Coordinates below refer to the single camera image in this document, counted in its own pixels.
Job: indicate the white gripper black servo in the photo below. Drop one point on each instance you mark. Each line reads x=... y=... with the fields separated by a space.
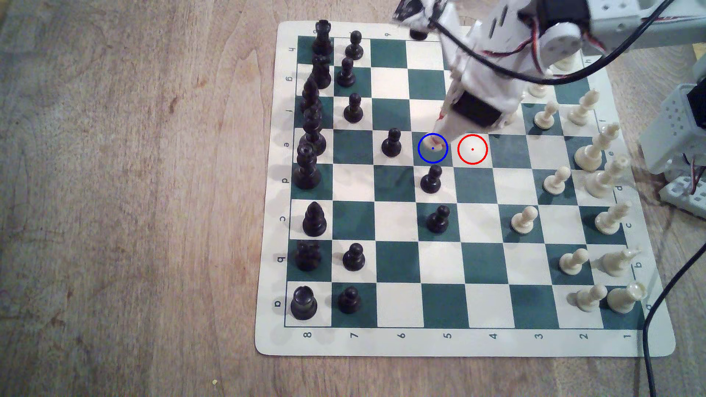
x=476 y=107

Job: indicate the white chess pawn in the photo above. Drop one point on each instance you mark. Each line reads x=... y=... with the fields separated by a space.
x=439 y=143
x=573 y=263
x=524 y=220
x=546 y=117
x=556 y=182
x=539 y=89
x=565 y=62
x=587 y=299

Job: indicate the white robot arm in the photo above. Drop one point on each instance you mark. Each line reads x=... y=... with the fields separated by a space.
x=623 y=22

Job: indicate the white robot shoulder housing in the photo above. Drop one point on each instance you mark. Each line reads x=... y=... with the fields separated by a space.
x=675 y=127

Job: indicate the black chess pawn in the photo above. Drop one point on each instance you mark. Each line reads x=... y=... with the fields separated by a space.
x=419 y=35
x=354 y=47
x=438 y=220
x=391 y=144
x=346 y=74
x=353 y=258
x=431 y=181
x=353 y=110
x=349 y=301

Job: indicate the white chess bishop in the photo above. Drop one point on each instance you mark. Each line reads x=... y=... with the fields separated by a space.
x=611 y=219
x=583 y=109

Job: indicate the green white chess board mat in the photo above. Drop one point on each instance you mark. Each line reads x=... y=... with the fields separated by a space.
x=441 y=264

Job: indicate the black chess king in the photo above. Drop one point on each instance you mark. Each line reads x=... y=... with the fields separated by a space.
x=313 y=135

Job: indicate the white chess king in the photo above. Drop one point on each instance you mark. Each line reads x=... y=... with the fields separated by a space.
x=593 y=151

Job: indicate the black chess knight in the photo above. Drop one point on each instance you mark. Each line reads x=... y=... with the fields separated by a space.
x=321 y=71
x=308 y=256

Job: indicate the black chess bishop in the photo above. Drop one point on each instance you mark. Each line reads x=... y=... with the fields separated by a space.
x=310 y=96
x=314 y=220

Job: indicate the black chess queen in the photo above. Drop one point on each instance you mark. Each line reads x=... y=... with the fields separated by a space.
x=306 y=168

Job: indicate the black chess rook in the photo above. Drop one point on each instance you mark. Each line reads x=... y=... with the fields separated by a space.
x=322 y=37
x=303 y=303

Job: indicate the white chess queen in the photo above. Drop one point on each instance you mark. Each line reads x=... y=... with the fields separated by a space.
x=604 y=181

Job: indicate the white chess knight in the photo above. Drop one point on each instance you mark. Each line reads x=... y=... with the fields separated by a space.
x=616 y=263

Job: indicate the white chess rook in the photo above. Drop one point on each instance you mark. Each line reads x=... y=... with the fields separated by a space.
x=625 y=299

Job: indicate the white perforated base plate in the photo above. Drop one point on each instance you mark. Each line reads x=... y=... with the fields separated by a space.
x=684 y=193

